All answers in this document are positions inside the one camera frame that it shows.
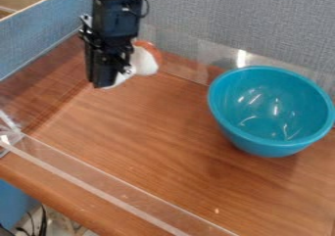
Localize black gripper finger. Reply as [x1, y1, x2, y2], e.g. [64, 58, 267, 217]
[85, 44, 118, 88]
[118, 47, 134, 75]

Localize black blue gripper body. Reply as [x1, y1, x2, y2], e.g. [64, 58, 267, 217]
[80, 0, 148, 54]

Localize white brown toy mushroom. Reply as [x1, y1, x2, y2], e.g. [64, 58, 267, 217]
[104, 40, 163, 89]

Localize blue plastic bowl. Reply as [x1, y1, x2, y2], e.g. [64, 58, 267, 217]
[207, 66, 335, 158]

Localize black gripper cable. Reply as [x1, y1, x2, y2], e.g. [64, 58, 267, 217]
[123, 0, 151, 19]

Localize clear acrylic barrier frame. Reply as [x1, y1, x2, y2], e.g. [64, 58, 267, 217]
[0, 26, 335, 236]

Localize black cables under table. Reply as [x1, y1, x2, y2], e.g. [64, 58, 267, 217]
[0, 204, 49, 236]

